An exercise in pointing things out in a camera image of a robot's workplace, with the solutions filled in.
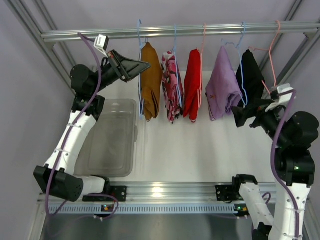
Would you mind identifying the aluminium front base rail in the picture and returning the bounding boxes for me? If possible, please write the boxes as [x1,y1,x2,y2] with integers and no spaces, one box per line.
[37,181,310,204]

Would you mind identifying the left aluminium frame post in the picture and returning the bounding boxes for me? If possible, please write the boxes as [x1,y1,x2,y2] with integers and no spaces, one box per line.
[4,0,76,94]

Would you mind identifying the lilac trousers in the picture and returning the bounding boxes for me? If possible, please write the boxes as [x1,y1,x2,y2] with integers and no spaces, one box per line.
[205,46,243,122]

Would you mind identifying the pink hanger with red trousers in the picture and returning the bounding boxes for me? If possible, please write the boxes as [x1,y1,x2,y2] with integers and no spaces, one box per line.
[197,23,207,109]

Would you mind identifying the blue hanger with lilac trousers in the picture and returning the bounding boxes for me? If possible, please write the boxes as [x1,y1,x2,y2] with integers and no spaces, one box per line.
[221,21,249,107]

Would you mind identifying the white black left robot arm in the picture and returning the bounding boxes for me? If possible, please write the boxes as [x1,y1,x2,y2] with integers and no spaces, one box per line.
[33,50,151,202]

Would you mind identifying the brown trousers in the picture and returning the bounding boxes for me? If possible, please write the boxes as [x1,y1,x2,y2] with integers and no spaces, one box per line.
[141,42,163,122]

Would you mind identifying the blue hanger with brown trousers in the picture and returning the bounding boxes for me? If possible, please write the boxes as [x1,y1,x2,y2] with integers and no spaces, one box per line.
[137,19,144,120]

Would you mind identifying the aluminium hanging rail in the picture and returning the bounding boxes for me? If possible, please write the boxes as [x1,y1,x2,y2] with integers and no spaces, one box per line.
[40,20,320,43]

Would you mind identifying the red trousers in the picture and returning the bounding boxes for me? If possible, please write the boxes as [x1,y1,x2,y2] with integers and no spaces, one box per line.
[183,49,202,123]

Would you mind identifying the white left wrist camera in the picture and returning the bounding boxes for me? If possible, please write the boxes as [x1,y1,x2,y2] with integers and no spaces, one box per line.
[93,34,109,56]

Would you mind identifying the black trousers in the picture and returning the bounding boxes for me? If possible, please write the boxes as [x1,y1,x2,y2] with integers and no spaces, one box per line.
[236,49,265,104]

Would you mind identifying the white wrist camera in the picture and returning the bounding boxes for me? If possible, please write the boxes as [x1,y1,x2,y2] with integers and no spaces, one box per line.
[93,34,109,56]
[265,83,294,112]

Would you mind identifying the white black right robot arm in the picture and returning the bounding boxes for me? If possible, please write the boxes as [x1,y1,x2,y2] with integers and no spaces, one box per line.
[215,99,320,240]

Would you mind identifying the aluminium frame post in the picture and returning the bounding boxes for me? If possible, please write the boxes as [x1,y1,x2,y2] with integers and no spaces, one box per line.
[260,0,320,98]
[4,0,76,94]

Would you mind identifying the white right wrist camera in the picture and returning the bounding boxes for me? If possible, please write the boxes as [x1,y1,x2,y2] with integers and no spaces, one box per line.
[265,83,294,112]

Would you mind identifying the right aluminium frame post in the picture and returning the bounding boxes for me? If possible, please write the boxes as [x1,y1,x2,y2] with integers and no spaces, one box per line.
[260,0,320,98]

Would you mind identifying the pink patterned trousers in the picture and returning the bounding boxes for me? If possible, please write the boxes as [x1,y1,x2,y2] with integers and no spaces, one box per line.
[161,51,184,124]

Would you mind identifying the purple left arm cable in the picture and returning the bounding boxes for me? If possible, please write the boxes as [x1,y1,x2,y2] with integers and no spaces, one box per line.
[44,32,120,222]

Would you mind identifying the clear plastic bin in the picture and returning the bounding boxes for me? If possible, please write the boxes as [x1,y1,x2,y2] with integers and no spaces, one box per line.
[74,99,138,178]

